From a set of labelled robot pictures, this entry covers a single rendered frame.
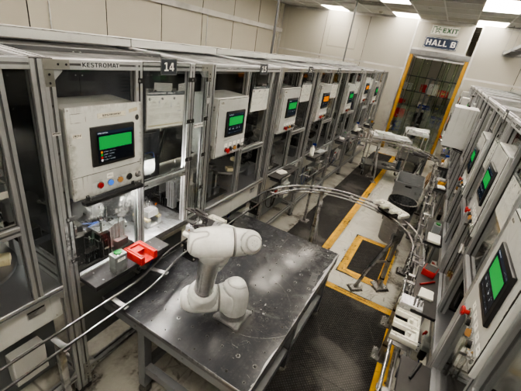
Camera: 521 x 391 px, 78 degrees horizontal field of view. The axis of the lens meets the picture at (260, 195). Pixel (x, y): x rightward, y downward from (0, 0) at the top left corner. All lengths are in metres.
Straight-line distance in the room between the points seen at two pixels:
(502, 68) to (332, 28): 4.27
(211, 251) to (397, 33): 8.98
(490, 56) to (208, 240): 8.95
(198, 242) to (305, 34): 9.55
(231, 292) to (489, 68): 8.72
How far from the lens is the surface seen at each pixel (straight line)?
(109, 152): 1.82
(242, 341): 2.00
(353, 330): 3.24
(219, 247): 1.37
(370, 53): 9.94
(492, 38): 9.75
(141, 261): 2.06
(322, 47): 10.34
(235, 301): 1.92
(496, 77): 9.74
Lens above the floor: 2.21
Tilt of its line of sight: 25 degrees down
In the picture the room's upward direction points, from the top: 9 degrees clockwise
